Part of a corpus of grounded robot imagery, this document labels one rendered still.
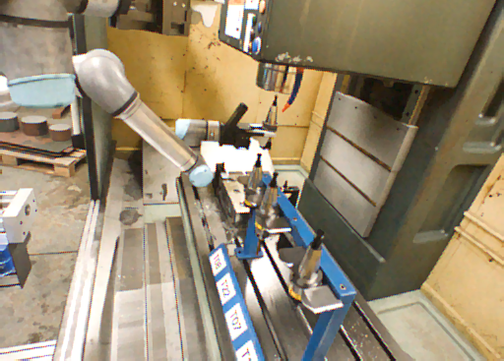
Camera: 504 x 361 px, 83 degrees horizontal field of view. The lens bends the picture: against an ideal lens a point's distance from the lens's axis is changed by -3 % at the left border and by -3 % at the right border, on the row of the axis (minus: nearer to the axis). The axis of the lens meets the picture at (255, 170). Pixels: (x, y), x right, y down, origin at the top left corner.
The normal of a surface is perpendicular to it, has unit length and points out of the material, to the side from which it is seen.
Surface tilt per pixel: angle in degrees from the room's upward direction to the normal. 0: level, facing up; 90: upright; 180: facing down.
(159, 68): 90
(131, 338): 8
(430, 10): 90
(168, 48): 90
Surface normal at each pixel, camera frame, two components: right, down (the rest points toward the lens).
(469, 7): 0.32, 0.48
